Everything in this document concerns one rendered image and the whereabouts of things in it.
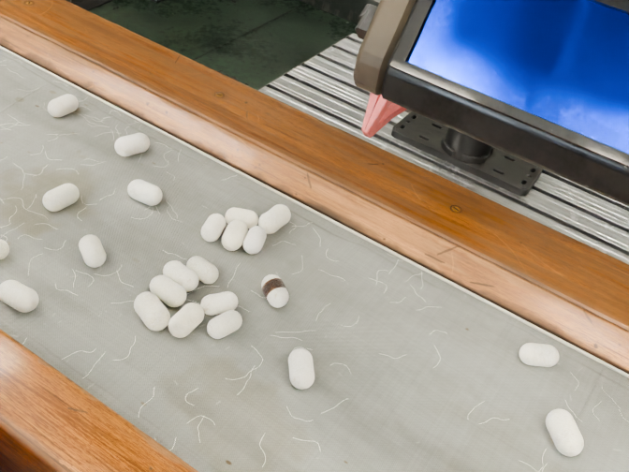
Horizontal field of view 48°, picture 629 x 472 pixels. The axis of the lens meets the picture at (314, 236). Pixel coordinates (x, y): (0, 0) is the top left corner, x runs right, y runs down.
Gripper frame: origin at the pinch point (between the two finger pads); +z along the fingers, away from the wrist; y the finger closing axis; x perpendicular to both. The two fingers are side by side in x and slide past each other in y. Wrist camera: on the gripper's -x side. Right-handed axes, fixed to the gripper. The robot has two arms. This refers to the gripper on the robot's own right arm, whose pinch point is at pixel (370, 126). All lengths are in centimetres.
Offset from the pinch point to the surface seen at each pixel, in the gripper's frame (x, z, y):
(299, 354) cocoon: -4.2, 20.1, 6.0
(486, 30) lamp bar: -32.3, 3.8, 14.2
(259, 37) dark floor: 162, -59, -115
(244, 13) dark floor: 170, -68, -131
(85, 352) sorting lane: -8.6, 28.2, -7.7
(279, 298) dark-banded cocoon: -1.2, 17.1, 1.2
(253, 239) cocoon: 1.4, 13.8, -4.8
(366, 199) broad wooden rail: 8.6, 4.4, 0.3
